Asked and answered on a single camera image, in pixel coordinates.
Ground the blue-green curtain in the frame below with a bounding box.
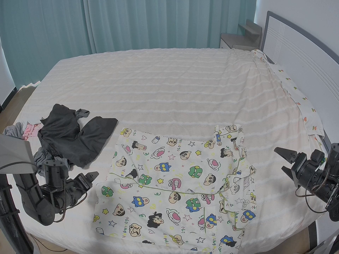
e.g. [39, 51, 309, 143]
[0, 0, 94, 90]
[82, 0, 259, 55]

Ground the black garment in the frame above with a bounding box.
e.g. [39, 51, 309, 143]
[38, 103, 118, 169]

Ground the dark grey garment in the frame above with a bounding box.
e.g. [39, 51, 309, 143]
[33, 109, 91, 178]

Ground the white printed pillow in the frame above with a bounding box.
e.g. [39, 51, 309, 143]
[250, 49, 325, 137]

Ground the pink garment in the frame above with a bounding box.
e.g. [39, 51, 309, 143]
[22, 123, 43, 140]

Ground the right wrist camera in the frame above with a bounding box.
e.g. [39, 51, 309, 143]
[310, 149, 326, 167]

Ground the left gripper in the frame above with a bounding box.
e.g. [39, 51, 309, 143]
[69, 173, 93, 195]

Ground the white printed pyjama top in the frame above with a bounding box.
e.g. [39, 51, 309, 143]
[91, 124, 257, 254]

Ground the bed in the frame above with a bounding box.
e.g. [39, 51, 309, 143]
[0, 11, 339, 251]

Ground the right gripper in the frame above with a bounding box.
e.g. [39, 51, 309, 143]
[274, 147, 328, 193]

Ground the grey bedside table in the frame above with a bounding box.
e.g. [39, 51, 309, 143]
[220, 19, 263, 50]

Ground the black cable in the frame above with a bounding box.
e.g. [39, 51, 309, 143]
[0, 162, 37, 170]
[304, 188, 330, 214]
[52, 189, 88, 223]
[26, 232, 69, 254]

